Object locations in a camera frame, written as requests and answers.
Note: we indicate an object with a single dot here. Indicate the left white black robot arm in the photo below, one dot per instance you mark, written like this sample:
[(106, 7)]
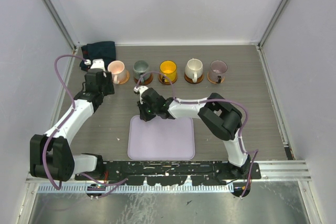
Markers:
[(52, 149)]

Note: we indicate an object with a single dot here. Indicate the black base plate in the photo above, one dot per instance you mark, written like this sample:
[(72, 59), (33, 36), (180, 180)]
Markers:
[(176, 173)]

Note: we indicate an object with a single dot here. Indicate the purple glass mug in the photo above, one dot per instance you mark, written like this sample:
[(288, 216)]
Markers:
[(217, 68)]

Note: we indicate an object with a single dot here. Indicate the dark blue folded cloth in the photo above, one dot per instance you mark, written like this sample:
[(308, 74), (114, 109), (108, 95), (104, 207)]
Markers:
[(104, 50)]

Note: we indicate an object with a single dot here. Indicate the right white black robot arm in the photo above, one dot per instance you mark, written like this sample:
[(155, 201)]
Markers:
[(220, 116)]

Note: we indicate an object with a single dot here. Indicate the grey ceramic mug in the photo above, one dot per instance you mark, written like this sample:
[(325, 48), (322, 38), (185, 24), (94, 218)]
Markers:
[(140, 69)]

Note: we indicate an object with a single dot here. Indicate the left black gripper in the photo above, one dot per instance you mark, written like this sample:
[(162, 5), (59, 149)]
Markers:
[(107, 81)]

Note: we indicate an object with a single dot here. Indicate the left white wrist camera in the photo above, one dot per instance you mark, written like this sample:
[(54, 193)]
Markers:
[(95, 64)]

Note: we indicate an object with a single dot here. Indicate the woven rattan coaster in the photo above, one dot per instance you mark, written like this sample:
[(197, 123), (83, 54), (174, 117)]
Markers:
[(121, 78), (221, 80)]

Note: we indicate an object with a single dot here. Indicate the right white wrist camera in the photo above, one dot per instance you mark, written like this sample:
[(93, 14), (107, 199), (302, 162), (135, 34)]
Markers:
[(140, 90)]

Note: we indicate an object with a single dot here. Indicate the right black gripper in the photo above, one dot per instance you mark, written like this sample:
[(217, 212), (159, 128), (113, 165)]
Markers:
[(144, 115)]

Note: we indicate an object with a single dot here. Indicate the white ceramic mug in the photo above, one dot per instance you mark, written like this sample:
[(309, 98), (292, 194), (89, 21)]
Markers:
[(194, 70)]

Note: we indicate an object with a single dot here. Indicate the aluminium front rail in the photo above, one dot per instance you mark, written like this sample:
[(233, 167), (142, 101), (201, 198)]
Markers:
[(276, 170)]

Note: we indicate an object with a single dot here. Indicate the brown wooden coaster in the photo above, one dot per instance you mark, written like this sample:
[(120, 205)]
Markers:
[(149, 79), (189, 80), (166, 81)]

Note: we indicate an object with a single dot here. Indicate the lilac plastic tray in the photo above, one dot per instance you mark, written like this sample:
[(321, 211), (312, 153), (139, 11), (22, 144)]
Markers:
[(161, 140)]

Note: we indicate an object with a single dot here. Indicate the yellow glass mug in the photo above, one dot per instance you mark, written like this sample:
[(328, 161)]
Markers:
[(168, 68)]

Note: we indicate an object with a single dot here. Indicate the pink ceramic mug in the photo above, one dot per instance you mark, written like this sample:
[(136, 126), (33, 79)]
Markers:
[(116, 67)]

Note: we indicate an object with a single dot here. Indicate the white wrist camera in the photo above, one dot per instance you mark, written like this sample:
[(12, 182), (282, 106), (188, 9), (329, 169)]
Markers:
[(95, 64), (140, 90)]

